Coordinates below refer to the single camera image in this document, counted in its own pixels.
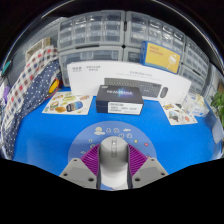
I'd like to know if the round rabbit-print mouse pad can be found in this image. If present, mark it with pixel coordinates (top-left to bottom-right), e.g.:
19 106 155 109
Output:
67 124 158 163

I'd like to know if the food sticker sheet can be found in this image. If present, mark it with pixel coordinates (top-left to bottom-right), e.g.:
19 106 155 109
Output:
41 91 94 116

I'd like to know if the cartoon sticker sheet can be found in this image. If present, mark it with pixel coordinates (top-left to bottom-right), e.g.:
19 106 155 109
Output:
159 100 199 127

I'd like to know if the red blue checked cloth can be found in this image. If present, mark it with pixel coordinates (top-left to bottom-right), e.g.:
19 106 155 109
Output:
0 45 60 134

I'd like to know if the navy dotted cloth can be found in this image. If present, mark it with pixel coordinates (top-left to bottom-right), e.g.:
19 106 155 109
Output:
1 59 62 159

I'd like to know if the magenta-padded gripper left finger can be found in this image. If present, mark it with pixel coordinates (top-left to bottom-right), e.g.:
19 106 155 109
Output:
58 143 102 190

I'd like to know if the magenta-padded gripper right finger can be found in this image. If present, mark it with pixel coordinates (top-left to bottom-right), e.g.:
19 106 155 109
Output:
127 143 169 190

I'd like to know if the small yellow object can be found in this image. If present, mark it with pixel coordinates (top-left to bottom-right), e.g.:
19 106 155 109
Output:
48 78 61 95

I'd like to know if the small black box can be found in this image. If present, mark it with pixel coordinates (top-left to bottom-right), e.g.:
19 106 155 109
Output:
95 84 145 116

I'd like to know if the white computer mouse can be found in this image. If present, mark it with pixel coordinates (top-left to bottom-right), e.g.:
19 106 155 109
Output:
98 135 130 190

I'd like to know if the large blue table mat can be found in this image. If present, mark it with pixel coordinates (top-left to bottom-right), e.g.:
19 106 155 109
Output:
11 86 223 176

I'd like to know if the long white keyboard box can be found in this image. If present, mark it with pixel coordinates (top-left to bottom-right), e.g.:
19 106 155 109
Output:
66 60 193 105

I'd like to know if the white blue glove box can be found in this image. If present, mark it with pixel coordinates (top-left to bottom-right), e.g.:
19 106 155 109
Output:
181 92 210 118

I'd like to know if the beige woven basket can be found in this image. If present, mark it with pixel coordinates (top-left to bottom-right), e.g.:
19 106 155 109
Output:
24 37 52 64

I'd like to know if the green potted plant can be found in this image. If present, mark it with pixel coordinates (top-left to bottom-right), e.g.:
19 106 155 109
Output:
209 90 224 144

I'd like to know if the yellow blue box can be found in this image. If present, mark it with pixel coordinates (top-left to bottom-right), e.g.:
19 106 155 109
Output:
139 40 183 74

